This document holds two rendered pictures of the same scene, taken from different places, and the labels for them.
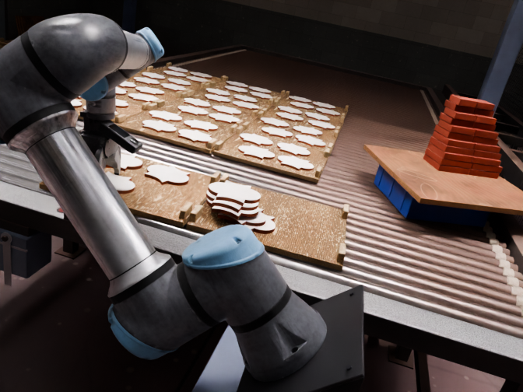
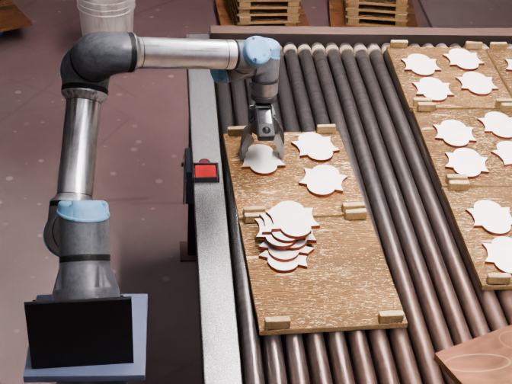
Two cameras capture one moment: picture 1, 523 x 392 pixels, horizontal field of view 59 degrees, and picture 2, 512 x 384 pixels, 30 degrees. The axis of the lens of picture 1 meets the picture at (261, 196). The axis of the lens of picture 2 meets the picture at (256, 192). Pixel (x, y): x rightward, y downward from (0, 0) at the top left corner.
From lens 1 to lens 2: 205 cm
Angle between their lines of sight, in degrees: 63
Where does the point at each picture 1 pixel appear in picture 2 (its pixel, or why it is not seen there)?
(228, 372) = not seen: hidden behind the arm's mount
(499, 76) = not seen: outside the picture
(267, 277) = (72, 236)
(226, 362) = not seen: hidden behind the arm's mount
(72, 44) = (81, 52)
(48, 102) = (75, 80)
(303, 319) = (74, 276)
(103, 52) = (99, 61)
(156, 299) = (52, 215)
